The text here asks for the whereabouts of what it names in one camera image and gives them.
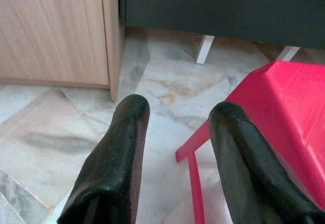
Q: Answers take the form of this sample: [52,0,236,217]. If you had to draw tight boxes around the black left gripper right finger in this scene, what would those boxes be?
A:
[208,101,325,224]

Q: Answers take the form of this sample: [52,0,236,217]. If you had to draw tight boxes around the black TV cabinet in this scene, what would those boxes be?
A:
[118,0,325,65]

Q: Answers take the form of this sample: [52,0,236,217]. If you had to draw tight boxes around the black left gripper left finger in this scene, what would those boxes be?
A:
[57,94,151,224]

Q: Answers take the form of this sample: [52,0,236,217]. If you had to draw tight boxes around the light wood cabinet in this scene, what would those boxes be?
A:
[0,0,125,102]

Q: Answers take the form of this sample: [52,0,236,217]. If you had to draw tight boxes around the red plastic stool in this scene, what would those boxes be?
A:
[175,60,325,224]

